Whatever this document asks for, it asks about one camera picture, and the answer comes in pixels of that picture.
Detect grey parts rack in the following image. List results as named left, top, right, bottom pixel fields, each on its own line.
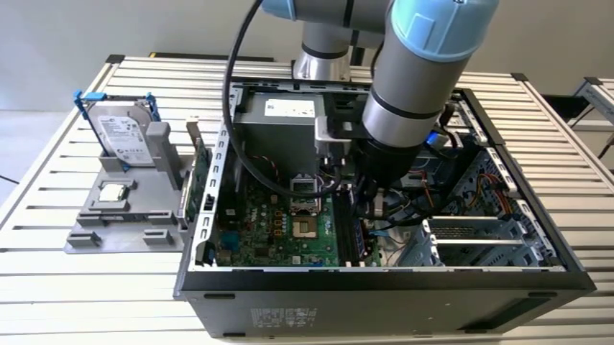
left=63, top=121, right=191, bottom=255

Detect hard disk in blue carrier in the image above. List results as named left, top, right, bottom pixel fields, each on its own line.
left=76, top=91, right=162, bottom=172

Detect grey power supply unit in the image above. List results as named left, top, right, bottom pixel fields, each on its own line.
left=234, top=92, right=328, bottom=177

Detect black PC case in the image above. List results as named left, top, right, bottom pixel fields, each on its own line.
left=172, top=75, right=598, bottom=339

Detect silver CPU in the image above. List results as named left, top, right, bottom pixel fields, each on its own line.
left=98, top=183, right=130, bottom=202

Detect CPU socket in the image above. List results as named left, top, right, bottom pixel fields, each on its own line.
left=291, top=213, right=322, bottom=241

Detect metal socket cover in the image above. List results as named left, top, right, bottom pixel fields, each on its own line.
left=288, top=175, right=322, bottom=213

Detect aluminium side table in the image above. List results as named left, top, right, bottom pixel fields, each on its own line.
left=567, top=76, right=614, bottom=132

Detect black cable bundle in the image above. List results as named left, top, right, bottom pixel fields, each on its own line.
left=383, top=186, right=462, bottom=231

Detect green graphics card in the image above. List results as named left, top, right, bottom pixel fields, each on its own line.
left=176, top=114, right=216, bottom=231

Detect orange red yellow power wires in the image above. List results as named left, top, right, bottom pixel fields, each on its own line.
left=462, top=172, right=514, bottom=221

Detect black case fan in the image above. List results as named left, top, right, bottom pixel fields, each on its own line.
left=220, top=139, right=250, bottom=231

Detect metal disk bay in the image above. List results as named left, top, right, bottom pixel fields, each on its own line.
left=422, top=215, right=553, bottom=269

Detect twisted fan wire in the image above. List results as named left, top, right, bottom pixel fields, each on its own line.
left=246, top=155, right=284, bottom=191

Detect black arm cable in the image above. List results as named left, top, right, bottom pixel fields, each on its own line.
left=223, top=0, right=350, bottom=198

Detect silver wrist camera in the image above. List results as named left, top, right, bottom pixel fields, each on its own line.
left=314, top=116, right=352, bottom=145

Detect RAM stick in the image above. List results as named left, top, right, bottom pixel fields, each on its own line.
left=79, top=211, right=174, bottom=223
left=351, top=211, right=371, bottom=260

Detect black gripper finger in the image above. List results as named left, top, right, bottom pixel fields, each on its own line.
left=354, top=181, right=391, bottom=221

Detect green motherboard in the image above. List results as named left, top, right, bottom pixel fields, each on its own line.
left=210, top=172, right=385, bottom=269

